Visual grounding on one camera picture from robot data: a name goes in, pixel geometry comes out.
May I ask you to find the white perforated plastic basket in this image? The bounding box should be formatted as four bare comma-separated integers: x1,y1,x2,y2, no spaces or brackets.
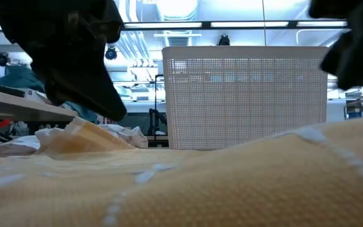
161,45,330,151

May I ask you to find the white towel with pink stripes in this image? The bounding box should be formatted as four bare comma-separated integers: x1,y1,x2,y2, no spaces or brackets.
0,124,149,157

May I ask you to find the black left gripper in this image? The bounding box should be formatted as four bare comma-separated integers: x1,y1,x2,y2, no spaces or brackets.
0,0,128,122

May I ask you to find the flat white box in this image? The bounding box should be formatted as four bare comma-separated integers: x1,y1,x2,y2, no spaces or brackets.
23,88,52,103

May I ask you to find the blue storage box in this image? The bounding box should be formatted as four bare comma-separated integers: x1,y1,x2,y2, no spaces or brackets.
345,107,363,120

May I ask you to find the yellow checked towel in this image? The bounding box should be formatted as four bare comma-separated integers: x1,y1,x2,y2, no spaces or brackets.
0,113,363,227

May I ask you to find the blue cloth pile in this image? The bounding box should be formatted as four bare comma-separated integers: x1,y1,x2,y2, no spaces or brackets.
0,64,100,124

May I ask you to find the wooden side table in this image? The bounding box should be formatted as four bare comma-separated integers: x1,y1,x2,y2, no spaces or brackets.
0,88,80,133

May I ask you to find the black ceiling camera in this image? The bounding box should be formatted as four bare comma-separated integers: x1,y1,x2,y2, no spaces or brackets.
0,52,11,67
105,45,118,61
217,34,231,47

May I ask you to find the black ceiling rail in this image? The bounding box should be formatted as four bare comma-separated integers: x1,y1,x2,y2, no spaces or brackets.
0,20,349,31

